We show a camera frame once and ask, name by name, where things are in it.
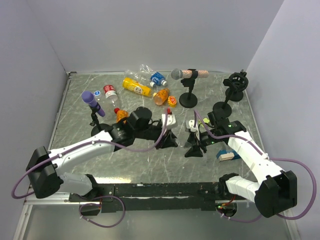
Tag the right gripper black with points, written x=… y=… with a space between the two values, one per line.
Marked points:
x=195 y=151

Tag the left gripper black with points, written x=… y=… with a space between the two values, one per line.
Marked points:
x=169 y=140

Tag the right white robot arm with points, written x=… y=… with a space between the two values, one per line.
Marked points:
x=274 y=189

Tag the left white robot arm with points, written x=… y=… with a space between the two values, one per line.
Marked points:
x=49 y=170

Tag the orange juice bottle lying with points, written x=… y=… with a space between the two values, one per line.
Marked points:
x=161 y=96

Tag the orange bottle red cap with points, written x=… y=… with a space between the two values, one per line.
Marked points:
x=121 y=115

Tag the blue label clear bottle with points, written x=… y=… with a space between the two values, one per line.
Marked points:
x=154 y=78

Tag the yellow lemon drink bottle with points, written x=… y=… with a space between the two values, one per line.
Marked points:
x=136 y=87

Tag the red label clear bottle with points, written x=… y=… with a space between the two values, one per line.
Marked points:
x=111 y=96

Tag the lime green toy brick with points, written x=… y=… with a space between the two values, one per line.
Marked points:
x=205 y=120

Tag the blue beige toy brick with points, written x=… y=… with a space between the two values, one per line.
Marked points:
x=226 y=155

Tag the yellow orange toy block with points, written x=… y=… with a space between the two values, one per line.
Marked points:
x=171 y=101

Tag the black microphone stand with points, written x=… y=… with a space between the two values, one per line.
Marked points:
x=188 y=99

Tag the silver head microphone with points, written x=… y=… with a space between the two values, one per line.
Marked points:
x=177 y=74

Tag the black clamp stand rear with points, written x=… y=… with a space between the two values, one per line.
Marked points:
x=237 y=82

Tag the black clamp stand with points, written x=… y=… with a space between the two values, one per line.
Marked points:
x=223 y=108
x=237 y=82

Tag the black clamp stand front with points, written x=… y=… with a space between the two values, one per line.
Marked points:
x=223 y=108

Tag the blue white loose cap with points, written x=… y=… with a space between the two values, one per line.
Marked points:
x=97 y=93

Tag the purple microphone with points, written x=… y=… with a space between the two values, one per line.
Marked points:
x=89 y=98

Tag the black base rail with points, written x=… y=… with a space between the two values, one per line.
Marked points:
x=155 y=196

